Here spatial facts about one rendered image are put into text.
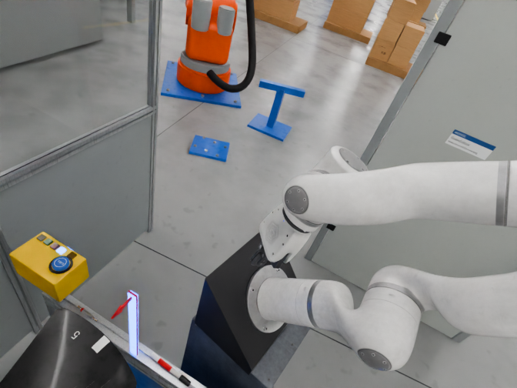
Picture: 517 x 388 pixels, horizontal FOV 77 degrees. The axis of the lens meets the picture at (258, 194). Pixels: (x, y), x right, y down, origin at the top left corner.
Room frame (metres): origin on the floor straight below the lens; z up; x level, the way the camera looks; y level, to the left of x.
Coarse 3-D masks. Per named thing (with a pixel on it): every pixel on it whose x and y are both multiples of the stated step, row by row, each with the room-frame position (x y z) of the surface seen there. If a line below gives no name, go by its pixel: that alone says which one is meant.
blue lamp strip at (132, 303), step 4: (128, 296) 0.35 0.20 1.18; (132, 296) 0.35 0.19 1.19; (132, 300) 0.35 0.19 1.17; (128, 304) 0.35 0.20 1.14; (132, 304) 0.35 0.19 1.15; (128, 308) 0.35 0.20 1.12; (132, 308) 0.35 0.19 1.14; (128, 312) 0.35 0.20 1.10; (132, 312) 0.35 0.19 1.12; (128, 316) 0.35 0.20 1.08; (132, 316) 0.35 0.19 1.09; (132, 320) 0.35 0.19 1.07; (132, 324) 0.35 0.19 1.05; (132, 328) 0.35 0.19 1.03; (132, 332) 0.35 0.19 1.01; (132, 336) 0.35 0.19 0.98; (132, 340) 0.35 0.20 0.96; (132, 344) 0.35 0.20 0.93; (132, 348) 0.35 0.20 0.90; (132, 352) 0.35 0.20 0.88
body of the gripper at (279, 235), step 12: (276, 216) 0.49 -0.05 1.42; (264, 228) 0.49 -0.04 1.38; (276, 228) 0.47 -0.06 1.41; (288, 228) 0.45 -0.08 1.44; (264, 240) 0.47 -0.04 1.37; (276, 240) 0.45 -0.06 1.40; (288, 240) 0.43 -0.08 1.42; (300, 240) 0.44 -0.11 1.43; (276, 252) 0.43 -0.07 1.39; (288, 252) 0.43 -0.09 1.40
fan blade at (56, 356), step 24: (72, 312) 0.28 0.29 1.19; (48, 336) 0.22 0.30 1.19; (96, 336) 0.25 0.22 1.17; (24, 360) 0.17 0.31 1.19; (48, 360) 0.18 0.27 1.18; (72, 360) 0.20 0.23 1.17; (96, 360) 0.21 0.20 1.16; (120, 360) 0.23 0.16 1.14; (0, 384) 0.13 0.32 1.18; (24, 384) 0.14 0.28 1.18; (48, 384) 0.15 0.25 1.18; (72, 384) 0.16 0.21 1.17; (96, 384) 0.18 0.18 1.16; (120, 384) 0.20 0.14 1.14
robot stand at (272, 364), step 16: (192, 320) 0.47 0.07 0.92; (192, 336) 0.46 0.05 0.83; (288, 336) 0.51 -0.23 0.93; (304, 336) 0.53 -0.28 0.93; (192, 352) 0.46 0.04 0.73; (208, 352) 0.43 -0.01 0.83; (224, 352) 0.41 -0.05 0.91; (272, 352) 0.45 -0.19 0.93; (288, 352) 0.47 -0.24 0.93; (192, 368) 0.45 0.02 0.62; (208, 368) 0.43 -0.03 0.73; (224, 368) 0.41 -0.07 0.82; (240, 368) 0.39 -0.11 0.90; (256, 368) 0.39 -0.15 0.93; (272, 368) 0.41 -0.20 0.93; (208, 384) 0.42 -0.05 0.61; (224, 384) 0.40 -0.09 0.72; (240, 384) 0.38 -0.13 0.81; (256, 384) 0.36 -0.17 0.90; (272, 384) 0.36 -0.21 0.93
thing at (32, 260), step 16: (32, 240) 0.46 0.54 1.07; (16, 256) 0.41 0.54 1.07; (32, 256) 0.42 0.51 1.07; (48, 256) 0.43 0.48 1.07; (64, 256) 0.45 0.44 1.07; (80, 256) 0.46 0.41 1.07; (32, 272) 0.39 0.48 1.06; (48, 272) 0.40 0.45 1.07; (64, 272) 0.41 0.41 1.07; (80, 272) 0.44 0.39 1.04; (48, 288) 0.37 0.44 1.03; (64, 288) 0.39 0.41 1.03
